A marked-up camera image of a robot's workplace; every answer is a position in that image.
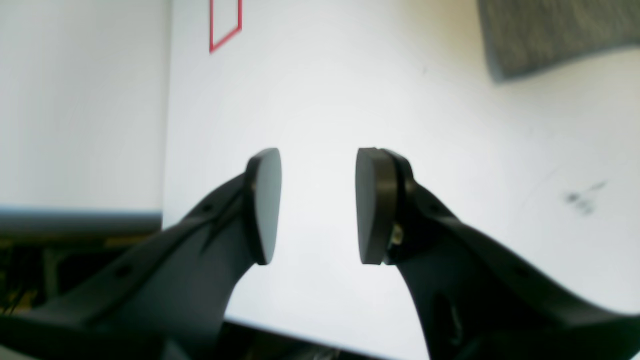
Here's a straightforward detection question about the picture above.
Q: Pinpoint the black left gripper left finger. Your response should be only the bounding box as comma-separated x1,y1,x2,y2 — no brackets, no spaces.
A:
1,148,282,360

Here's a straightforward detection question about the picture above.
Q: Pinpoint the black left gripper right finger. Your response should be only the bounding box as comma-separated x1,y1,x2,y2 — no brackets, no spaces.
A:
355,148,640,360

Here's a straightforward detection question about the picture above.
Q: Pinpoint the grey T-shirt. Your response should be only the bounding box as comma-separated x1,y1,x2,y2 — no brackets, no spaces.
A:
477,0,640,84

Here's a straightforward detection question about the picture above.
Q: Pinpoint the red triangle sticker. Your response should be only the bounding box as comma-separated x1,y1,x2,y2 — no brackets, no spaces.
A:
208,0,243,54

